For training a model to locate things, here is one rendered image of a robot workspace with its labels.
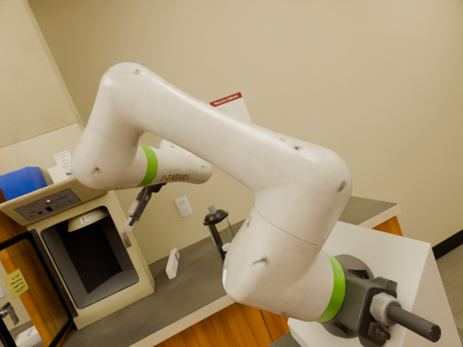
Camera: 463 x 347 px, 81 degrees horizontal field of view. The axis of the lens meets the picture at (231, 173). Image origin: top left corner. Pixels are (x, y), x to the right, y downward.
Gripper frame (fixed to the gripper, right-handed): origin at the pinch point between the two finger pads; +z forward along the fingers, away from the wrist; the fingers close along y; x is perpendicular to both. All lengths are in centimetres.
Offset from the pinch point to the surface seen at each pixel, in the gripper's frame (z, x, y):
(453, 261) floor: -60, 218, -23
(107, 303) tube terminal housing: 34.1, 9.0, 8.9
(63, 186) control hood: -3.4, -26.8, 2.9
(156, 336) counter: 13.7, 21.3, 36.1
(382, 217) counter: -58, 80, 22
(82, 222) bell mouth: 11.7, -15.0, -3.7
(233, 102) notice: -64, 25, -65
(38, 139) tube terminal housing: -8.8, -43.5, -12.5
